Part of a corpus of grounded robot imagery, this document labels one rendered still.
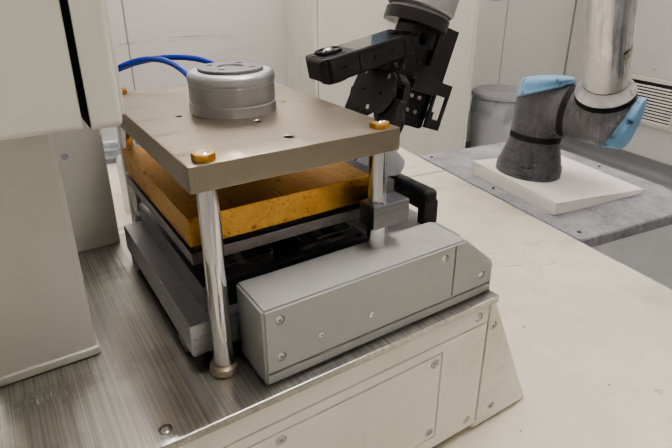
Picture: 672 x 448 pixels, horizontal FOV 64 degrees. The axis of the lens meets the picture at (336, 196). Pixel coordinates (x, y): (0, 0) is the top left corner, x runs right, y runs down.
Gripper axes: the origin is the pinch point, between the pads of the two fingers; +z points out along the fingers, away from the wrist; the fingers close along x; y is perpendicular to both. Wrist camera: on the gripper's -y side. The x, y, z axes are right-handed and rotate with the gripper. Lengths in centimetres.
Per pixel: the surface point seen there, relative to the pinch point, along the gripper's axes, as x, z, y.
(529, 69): 202, -60, 292
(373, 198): -12.9, -2.0, -7.6
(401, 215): -13.7, -1.1, -4.5
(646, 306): -14, 8, 52
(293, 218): -10.3, 1.3, -13.1
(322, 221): -10.2, 1.3, -10.1
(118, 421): -13.4, 16.9, -25.0
